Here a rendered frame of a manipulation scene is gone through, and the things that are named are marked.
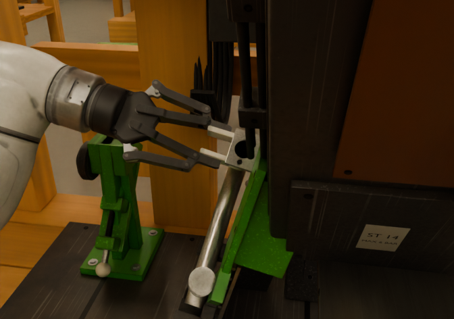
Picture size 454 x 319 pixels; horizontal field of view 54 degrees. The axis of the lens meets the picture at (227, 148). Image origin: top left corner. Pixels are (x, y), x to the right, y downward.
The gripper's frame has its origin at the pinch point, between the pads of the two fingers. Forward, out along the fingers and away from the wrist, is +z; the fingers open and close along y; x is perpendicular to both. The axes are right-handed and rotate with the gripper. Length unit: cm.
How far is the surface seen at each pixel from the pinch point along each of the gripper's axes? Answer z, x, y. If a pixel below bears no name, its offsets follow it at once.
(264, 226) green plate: 7.8, -6.7, -10.0
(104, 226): -18.6, 25.7, -15.8
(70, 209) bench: -34, 51, -14
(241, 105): 0.6, -20.3, -0.7
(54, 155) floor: -125, 257, 25
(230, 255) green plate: 5.0, -3.9, -14.7
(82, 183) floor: -88, 227, 9
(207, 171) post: -3.5, 31.7, 2.4
